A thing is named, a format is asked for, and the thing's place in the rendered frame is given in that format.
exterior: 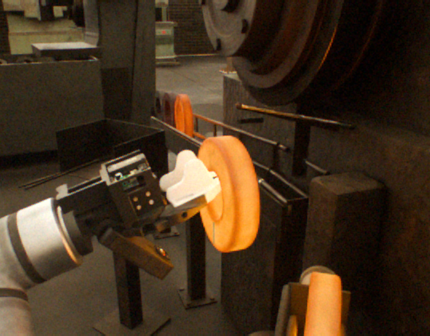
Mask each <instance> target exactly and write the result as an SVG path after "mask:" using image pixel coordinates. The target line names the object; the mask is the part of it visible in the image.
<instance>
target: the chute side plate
mask: <svg viewBox="0 0 430 336"><path fill-rule="evenodd" d="M150 125H151V127H153V128H157V129H160V130H164V131H165V147H166V148H168V149H169V150H170V151H172V152H173V153H174V154H176V155H177V156H178V154H179V153H181V152H182V151H183V150H191V151H192V152H193V153H194V155H195V156H196V158H197V156H198V151H199V149H200V146H198V145H197V144H195V143H193V142H191V141H189V140H188V139H186V138H183V137H182V136H181V135H179V134H177V133H175V132H173V131H172V130H170V129H168V128H167V127H165V126H163V125H161V124H160V123H159V122H157V121H155V120H153V119H152V118H151V119H150ZM258 186H259V192H260V216H259V224H260V225H261V226H262V227H263V215H264V216H265V217H266V218H267V219H268V220H269V221H270V222H271V223H272V224H273V225H274V226H275V227H276V228H277V242H278V243H279V244H280V245H281V244H282V242H283V232H284V220H285V206H284V205H282V204H281V203H280V202H278V201H277V200H276V199H275V198H274V197H273V196H272V195H271V194H270V193H269V192H267V191H266V190H265V189H264V188H262V187H261V185H260V184H259V183H258Z"/></svg>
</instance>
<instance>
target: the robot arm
mask: <svg viewBox="0 0 430 336"><path fill-rule="evenodd" d="M131 156H133V157H132V158H130V159H127V160H125V161H123V162H120V161H121V160H124V159H126V158H129V157H131ZM115 162H119V163H118V164H115V165H114V163H115ZM102 168H103V169H102V170H100V173H101V175H100V176H97V177H96V178H92V179H90V180H88V181H85V182H83V183H81V184H78V185H76V186H73V187H70V188H69V187H68V185H67V183H66V184H65V185H62V186H59V187H58V188H57V192H58V196H57V199H55V198H50V199H48V200H44V201H42V202H39V203H37V204H34V205H32V206H29V207H27V208H25V209H23V210H20V211H18V212H16V213H13V214H11V215H9V216H6V217H4V218H1V219H0V336H36V334H35V329H34V323H33V319H32V314H31V310H30V304H29V301H28V295H27V292H26V291H27V290H28V289H31V288H33V287H35V286H37V285H39V284H42V283H43V282H47V281H49V280H50V279H51V278H54V277H56V276H58V275H60V274H65V273H67V272H69V271H71V270H73V269H75V268H78V267H79V266H81V265H82V262H83V256H84V255H87V254H90V253H93V251H94V249H93V245H92V242H91V239H90V237H92V236H94V235H95V236H96V235H97V239H98V242H99V243H100V244H102V245H103V246H105V247H107V248H108V249H110V250H111V251H113V252H114V253H115V254H118V255H119V256H121V257H123V258H124V259H126V260H129V261H131V262H132V263H134V264H135V265H137V266H138V267H140V268H142V269H143V270H144V271H146V272H147V273H148V274H150V275H153V276H154V277H156V278H159V279H160V280H162V281H163V280H164V279H165V277H166V276H167V274H168V273H169V272H170V271H171V270H172V269H173V265H172V263H171V261H170V259H171V258H170V256H169V254H168V253H167V252H166V251H165V250H164V249H162V247H161V246H159V245H155V244H154V243H152V242H151V241H150V240H148V239H146V238H144V237H143V236H147V235H150V234H155V233H157V232H158V233H159V232H161V231H162V230H164V229H166V228H169V227H171V226H176V225H177V224H180V223H182V222H184V221H186V220H187V219H189V218H191V216H193V215H194V214H195V213H196V212H198V211H199V210H200V209H203V208H205V207H206V206H207V204H208V203H209V202H210V201H212V200H213V199H214V198H215V197H216V196H217V195H218V193H219V192H220V191H221V184H220V181H219V178H218V176H217V175H216V174H215V173H214V172H208V171H207V169H206V168H205V166H204V165H203V163H202V162H201V161H200V160H199V159H197V158H196V156H195V155H194V153H193V152H192V151H191V150H183V151H182V152H181V153H179V154H178V156H177V164H176V168H175V170H174V171H173V172H171V173H169V174H167V175H164V176H162V177H161V179H160V181H159V183H158V179H157V176H156V175H153V172H152V170H151V168H150V167H149V163H148V162H147V161H146V158H145V155H144V154H141V151H140V150H135V151H134V152H131V153H130V154H127V155H124V156H122V157H120V158H116V159H114V160H112V161H110V162H106V163H105V164H102ZM166 201H168V202H170V203H171V204H170V205H168V206H167V205H166V204H167V203H166Z"/></svg>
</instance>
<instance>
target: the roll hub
mask: <svg viewBox="0 0 430 336"><path fill-rule="evenodd" d="M282 3H283V0H205V4H204V5H201V7H202V13H203V17H204V21H205V28H206V30H207V34H208V36H209V39H210V41H211V43H212V44H213V40H214V38H220V39H221V49H220V50H217V52H218V53H219V54H220V55H221V56H223V57H226V58H235V57H252V56H254V55H255V54H257V53H259V52H260V51H261V50H262V49H263V48H264V47H265V45H266V44H267V42H268V41H269V39H270V38H271V37H272V35H273V32H274V30H275V28H276V26H277V22H278V19H279V17H280V12H281V7H282ZM239 18H245V19H246V23H247V29H246V32H245V34H239V33H238V31H237V22H238V19H239Z"/></svg>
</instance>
